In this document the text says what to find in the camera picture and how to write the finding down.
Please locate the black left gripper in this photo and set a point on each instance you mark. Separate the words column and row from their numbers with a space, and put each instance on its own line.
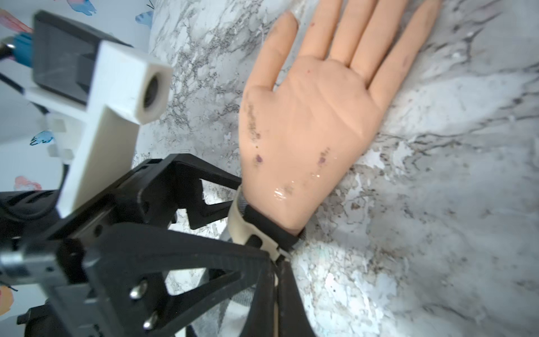
column 103, row 267

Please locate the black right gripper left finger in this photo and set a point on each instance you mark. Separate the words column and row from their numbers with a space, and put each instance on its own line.
column 261, row 317

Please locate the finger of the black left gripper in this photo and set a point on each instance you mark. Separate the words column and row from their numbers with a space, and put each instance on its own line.
column 175, row 182

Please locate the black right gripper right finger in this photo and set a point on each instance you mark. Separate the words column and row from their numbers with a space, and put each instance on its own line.
column 292, row 318

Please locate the black white checkered sleeve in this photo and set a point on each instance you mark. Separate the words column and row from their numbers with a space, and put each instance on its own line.
column 212, row 323

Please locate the mannequin hand with long nails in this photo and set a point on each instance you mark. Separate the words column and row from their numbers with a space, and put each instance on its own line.
column 298, row 138

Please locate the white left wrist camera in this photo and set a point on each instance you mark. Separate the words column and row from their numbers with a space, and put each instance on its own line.
column 99, row 91

